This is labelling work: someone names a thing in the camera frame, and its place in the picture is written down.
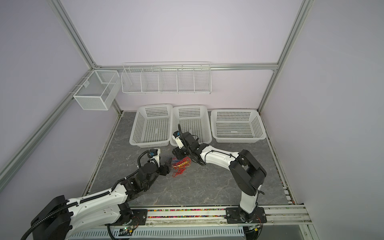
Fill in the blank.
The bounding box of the white mesh wall box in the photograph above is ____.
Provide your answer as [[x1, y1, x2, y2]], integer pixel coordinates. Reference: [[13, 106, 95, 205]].
[[74, 70, 122, 111]]

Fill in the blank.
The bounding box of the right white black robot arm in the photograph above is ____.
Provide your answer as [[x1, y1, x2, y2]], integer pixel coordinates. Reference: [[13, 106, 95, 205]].
[[172, 130, 267, 224]]

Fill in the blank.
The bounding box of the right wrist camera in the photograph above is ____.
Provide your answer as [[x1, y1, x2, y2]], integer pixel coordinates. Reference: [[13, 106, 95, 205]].
[[173, 132, 184, 149]]

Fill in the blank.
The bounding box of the white plastic basket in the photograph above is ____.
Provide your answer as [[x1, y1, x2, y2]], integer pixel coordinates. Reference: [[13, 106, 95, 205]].
[[211, 109, 267, 143], [130, 104, 173, 148], [171, 105, 212, 144]]

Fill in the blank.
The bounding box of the left white plastic basket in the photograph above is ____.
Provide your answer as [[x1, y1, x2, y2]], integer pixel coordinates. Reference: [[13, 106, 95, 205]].
[[130, 104, 173, 148]]

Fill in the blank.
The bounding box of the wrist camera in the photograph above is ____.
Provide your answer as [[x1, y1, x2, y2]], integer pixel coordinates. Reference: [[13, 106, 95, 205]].
[[148, 148, 161, 166], [173, 132, 184, 149]]

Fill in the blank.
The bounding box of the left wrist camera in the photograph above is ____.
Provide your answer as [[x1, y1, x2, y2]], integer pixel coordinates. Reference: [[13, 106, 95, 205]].
[[148, 148, 161, 166]]

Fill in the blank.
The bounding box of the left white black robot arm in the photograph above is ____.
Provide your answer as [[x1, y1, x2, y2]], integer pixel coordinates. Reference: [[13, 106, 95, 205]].
[[22, 157, 172, 240]]

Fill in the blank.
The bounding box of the white wire wall shelf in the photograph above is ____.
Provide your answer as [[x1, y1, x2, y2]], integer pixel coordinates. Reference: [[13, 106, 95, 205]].
[[121, 62, 212, 95]]

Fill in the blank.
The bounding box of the middle white plastic basket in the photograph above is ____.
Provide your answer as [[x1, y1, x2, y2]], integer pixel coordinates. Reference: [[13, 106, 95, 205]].
[[171, 105, 212, 144]]

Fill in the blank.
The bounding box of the right white plastic basket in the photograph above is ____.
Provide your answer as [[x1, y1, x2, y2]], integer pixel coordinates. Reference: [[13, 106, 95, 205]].
[[211, 109, 267, 143]]

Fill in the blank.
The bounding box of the red cable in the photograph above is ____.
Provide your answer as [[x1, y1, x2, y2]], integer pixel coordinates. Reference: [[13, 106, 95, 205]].
[[171, 155, 192, 178]]

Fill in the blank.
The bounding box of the white vented cable duct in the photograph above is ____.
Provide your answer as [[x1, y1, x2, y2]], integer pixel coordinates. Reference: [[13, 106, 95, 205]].
[[67, 226, 245, 240]]

